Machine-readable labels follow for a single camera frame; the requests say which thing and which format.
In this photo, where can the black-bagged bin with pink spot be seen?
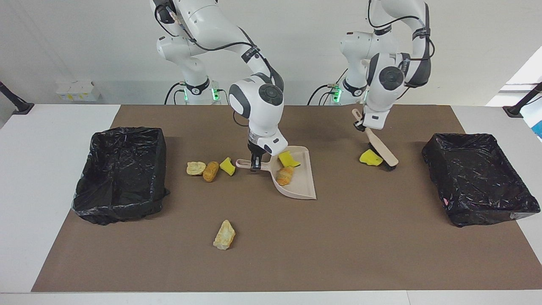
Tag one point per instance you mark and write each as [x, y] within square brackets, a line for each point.
[478, 182]

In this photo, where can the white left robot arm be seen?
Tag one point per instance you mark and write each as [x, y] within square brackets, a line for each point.
[389, 84]

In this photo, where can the pale crusty bread chunk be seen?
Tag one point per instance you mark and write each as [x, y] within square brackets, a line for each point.
[224, 236]

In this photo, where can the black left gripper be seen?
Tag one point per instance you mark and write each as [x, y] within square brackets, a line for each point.
[363, 124]

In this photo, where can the yellow sponge piece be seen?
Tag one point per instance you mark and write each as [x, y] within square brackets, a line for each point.
[369, 158]
[288, 159]
[228, 167]

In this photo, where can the brown table mat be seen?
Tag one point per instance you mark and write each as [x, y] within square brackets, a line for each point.
[381, 254]

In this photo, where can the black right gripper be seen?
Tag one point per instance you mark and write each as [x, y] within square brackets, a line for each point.
[256, 151]

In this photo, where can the beige brush with black bristles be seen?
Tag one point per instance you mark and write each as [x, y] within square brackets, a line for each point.
[383, 148]

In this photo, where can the orange toasted croissant piece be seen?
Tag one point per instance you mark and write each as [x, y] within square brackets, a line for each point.
[285, 176]

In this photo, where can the beige plastic dustpan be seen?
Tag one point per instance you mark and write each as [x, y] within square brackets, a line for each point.
[301, 183]

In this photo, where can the blue object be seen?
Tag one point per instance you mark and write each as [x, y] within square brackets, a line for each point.
[539, 129]

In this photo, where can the bin lined with black bag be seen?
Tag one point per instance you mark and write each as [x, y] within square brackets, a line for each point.
[120, 178]

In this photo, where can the brown bread roll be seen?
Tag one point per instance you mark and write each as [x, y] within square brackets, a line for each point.
[211, 171]

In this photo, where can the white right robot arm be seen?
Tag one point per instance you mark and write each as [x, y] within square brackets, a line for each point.
[258, 101]

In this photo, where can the white power boxes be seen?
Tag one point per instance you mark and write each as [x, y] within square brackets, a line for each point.
[78, 91]

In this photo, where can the pale bread piece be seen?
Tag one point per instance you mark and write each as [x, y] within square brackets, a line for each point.
[195, 168]

